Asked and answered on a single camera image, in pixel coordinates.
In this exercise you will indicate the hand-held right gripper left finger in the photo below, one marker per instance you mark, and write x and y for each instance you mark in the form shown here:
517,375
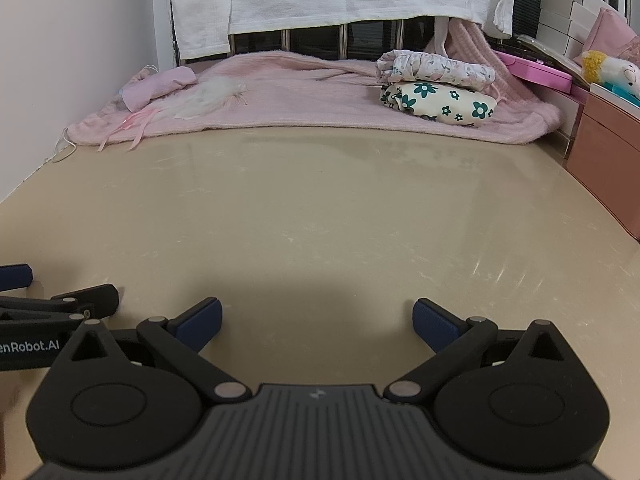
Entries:
200,322

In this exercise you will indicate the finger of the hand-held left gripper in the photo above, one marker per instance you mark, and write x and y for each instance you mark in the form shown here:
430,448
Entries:
17,276
100,298

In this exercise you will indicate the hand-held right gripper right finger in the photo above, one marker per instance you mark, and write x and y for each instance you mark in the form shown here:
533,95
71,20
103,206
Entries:
435,325

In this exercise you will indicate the pink floral garment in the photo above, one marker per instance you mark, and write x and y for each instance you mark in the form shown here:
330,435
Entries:
435,67

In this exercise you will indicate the pink ribbon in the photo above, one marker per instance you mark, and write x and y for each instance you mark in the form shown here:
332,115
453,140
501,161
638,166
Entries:
135,120

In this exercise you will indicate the cream teal-flowered folded garment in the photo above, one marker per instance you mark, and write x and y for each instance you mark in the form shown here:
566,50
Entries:
440,105

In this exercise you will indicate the light pink folded garment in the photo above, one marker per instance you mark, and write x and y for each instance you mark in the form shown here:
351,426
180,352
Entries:
160,86

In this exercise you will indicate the white fur tuft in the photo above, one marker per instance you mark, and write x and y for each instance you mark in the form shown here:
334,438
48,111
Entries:
215,95

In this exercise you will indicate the pink drawer cabinet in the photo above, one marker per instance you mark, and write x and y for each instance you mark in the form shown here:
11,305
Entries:
610,160

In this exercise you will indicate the pink fuzzy blanket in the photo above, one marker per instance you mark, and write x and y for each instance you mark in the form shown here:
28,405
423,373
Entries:
310,95

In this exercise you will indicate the pink flat box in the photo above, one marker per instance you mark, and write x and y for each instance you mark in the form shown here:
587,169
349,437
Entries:
542,76

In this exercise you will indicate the dark plastic-wrapped book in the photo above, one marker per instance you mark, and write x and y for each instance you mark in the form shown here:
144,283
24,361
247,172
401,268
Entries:
547,50

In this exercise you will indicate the metal window railing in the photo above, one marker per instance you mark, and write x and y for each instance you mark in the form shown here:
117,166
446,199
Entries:
343,40

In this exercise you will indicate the teal box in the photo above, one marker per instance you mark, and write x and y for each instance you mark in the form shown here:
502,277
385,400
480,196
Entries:
625,92

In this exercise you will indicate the white yellow plush toy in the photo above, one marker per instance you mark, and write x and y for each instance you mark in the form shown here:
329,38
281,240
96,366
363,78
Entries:
620,72

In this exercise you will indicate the stack of white boxes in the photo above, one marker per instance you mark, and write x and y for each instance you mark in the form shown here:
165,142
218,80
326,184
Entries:
555,22

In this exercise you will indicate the pink pouch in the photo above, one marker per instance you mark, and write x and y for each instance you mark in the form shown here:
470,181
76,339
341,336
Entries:
607,27

